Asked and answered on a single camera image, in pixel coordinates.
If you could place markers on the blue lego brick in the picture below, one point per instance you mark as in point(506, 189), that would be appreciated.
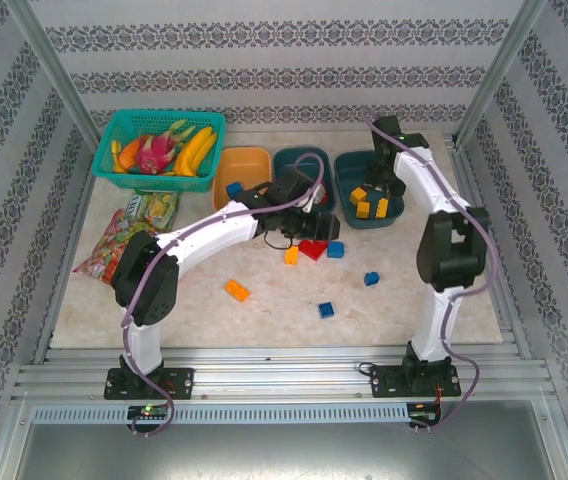
point(234, 190)
point(335, 249)
point(371, 279)
point(326, 310)

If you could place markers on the long orange lego brick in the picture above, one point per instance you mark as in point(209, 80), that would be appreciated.
point(237, 290)

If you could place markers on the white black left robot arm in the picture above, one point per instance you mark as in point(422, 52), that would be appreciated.
point(204, 230)

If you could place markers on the dark teal plastic container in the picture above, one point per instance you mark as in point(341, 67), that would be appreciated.
point(284, 161)
point(349, 170)

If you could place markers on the long red lego brick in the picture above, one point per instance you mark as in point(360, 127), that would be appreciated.
point(305, 248)

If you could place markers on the orange plastic container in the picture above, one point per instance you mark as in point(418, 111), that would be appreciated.
point(241, 165)

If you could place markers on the yellow toy banana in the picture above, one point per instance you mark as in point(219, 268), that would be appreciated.
point(189, 155)
point(208, 150)

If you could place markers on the green yellow snack bag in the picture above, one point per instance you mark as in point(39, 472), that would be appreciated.
point(156, 207)

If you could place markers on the teal plastic mesh basket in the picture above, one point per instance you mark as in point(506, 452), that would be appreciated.
point(159, 185)

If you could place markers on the pink toy dragon fruit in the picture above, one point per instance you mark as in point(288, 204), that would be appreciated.
point(151, 155)

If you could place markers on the orange toy mango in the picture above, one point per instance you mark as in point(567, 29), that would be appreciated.
point(128, 157)

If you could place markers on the small yellow toy fruit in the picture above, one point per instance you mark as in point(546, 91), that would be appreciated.
point(115, 150)

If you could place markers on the large colourful candy bag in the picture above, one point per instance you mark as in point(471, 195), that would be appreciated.
point(99, 250)

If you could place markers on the small green circuit board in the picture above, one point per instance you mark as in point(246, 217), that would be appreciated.
point(146, 412)
point(424, 417)

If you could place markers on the aluminium side rail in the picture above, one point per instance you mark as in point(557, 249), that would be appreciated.
point(466, 170)
point(71, 235)

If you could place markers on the aluminium mounting rail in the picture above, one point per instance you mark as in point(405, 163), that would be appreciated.
point(284, 370)

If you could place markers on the aluminium frame post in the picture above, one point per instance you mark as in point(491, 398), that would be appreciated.
point(501, 70)
point(54, 70)

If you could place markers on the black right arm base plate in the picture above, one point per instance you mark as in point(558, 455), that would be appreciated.
point(384, 382)

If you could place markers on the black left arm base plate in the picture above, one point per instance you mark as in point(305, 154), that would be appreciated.
point(181, 382)

